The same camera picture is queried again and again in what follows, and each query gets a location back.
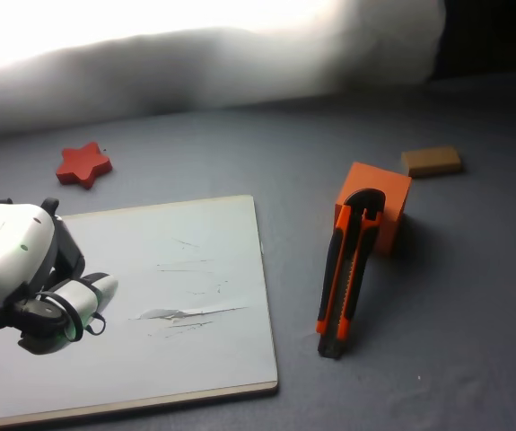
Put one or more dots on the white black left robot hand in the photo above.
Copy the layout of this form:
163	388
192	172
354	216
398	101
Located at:
6	247

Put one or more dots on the white board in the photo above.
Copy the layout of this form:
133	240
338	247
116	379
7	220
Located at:
172	350

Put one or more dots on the orange black utility knife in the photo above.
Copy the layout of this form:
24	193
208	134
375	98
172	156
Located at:
347	278

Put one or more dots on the red star block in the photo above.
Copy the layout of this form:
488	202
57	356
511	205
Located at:
82	164

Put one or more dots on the white fabric backdrop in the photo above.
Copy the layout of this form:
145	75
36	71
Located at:
195	67

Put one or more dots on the orange cube block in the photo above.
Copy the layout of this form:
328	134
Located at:
390	197

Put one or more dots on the brown cork block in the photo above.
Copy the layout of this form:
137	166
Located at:
432	160

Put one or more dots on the grey table cloth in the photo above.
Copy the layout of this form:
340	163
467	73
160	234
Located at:
464	292

